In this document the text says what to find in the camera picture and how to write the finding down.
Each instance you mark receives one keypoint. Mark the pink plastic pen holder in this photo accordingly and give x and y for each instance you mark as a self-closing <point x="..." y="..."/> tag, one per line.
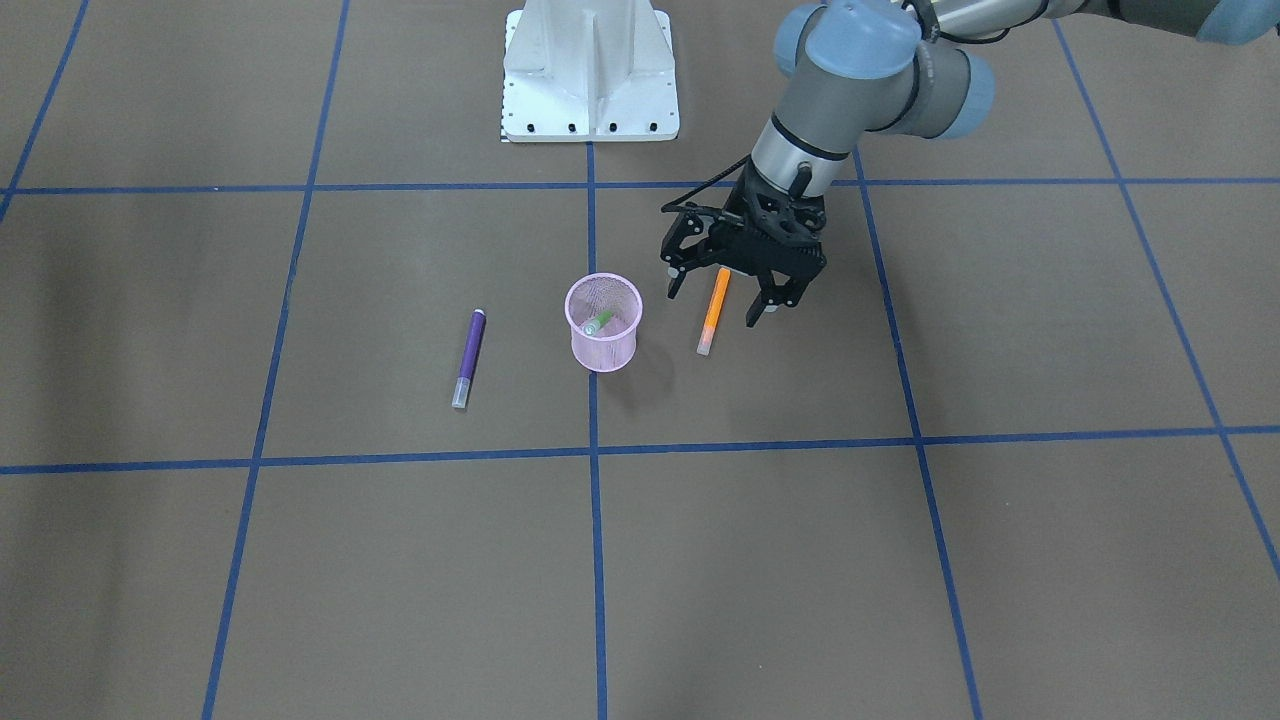
<point x="617" y="345"/>

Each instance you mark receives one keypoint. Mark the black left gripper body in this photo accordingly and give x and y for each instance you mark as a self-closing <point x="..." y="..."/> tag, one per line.
<point x="686" y="246"/>

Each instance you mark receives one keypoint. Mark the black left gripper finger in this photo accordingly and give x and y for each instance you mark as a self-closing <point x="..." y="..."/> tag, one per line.
<point x="690" y="243"/>
<point x="773" y="295"/>

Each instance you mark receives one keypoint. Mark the purple marker pen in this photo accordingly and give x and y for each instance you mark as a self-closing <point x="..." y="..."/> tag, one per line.
<point x="469" y="357"/>

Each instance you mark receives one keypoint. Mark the white central pedestal column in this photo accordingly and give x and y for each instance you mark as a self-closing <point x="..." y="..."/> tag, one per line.
<point x="589" y="72"/>

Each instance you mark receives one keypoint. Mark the green highlighter pen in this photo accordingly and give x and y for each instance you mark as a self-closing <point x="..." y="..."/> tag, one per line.
<point x="595" y="325"/>

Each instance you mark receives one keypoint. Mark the orange highlighter pen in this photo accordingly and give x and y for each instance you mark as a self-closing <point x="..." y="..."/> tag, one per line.
<point x="714" y="310"/>

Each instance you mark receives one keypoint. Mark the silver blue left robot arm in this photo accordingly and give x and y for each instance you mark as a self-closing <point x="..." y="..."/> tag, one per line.
<point x="892" y="67"/>

